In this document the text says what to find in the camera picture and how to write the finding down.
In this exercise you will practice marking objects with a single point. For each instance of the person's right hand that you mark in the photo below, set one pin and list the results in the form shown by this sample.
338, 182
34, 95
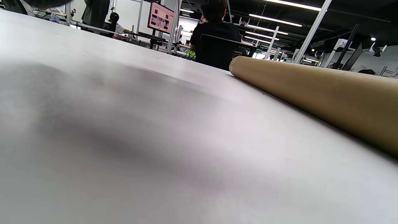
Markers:
46, 3

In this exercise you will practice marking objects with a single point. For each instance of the brown cardboard mailing tube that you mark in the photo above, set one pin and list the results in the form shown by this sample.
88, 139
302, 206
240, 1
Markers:
326, 93

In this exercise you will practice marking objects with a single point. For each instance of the clear water bottle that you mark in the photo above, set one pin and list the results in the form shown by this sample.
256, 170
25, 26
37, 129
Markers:
54, 17

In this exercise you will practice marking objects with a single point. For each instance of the black standing desk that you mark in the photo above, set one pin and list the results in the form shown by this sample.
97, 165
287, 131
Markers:
152, 38

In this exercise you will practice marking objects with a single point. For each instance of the black office chair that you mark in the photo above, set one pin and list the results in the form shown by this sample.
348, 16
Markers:
217, 53

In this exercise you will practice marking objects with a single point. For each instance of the white ceiling strip light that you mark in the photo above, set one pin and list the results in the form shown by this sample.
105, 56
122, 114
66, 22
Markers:
292, 4
275, 20
259, 35
266, 29

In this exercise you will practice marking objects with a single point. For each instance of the wall screen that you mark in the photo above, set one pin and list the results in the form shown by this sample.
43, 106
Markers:
160, 18

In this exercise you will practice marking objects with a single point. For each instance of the grey metal frame post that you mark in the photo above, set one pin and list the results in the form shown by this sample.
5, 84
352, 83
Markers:
312, 31
173, 26

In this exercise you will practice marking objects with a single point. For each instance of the white metal frame post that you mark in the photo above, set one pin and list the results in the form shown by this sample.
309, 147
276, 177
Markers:
271, 42

